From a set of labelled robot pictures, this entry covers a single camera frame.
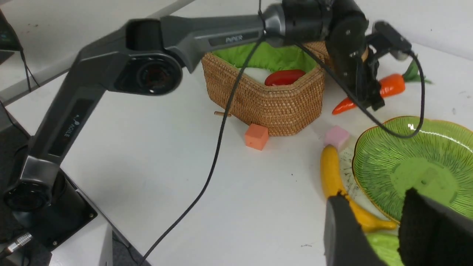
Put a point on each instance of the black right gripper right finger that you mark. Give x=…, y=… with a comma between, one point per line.
x=431, y=234

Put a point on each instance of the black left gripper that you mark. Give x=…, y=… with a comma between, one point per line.
x=349, y=53

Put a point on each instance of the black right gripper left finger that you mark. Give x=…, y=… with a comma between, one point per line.
x=345, y=243

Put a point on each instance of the orange plastic carrot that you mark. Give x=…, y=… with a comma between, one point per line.
x=390, y=86

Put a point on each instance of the yellow plastic banana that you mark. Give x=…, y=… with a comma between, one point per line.
x=332, y=185

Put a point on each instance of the red plastic bell pepper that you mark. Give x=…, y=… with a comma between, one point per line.
x=284, y=77

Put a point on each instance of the white plastic radish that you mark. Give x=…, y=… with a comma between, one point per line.
x=257, y=74

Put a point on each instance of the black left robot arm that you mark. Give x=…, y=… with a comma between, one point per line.
x=147, y=57

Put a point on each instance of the pink foam cube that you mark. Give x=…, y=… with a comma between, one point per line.
x=337, y=137

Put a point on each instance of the green leaf-shaped plate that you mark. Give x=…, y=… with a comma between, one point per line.
x=437, y=162

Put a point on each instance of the woven wicker basket green lining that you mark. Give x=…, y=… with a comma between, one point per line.
x=284, y=110

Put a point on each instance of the orange foam cube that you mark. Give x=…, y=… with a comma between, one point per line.
x=256, y=136

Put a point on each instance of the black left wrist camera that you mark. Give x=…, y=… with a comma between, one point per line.
x=385, y=39

